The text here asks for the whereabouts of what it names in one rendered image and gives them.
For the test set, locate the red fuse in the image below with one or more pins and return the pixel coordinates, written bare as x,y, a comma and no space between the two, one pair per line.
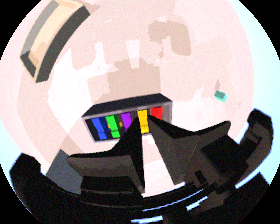
156,111

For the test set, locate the yellow fuse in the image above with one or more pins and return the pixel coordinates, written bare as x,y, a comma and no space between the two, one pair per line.
143,119

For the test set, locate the beige square tray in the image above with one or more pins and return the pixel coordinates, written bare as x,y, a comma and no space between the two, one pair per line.
48,35

